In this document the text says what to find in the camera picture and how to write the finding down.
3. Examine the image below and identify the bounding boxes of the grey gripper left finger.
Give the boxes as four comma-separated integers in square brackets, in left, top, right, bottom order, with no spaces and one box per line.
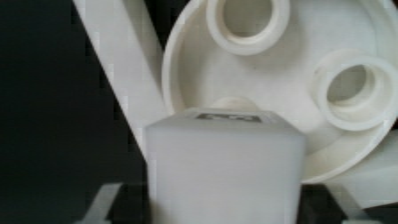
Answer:
[73,183,123,224]

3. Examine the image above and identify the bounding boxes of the white L-shaped wall fixture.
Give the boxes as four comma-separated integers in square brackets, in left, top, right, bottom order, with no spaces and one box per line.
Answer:
[73,0,398,208]

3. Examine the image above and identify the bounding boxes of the white stool leg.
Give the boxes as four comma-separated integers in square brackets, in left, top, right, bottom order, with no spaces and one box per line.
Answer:
[146,108,308,224]

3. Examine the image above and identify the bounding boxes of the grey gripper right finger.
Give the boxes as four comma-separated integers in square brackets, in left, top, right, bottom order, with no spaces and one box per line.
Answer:
[327,184,380,224]

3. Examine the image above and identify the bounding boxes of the white round stool seat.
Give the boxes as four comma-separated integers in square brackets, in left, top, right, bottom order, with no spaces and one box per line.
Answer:
[162,0,398,183]

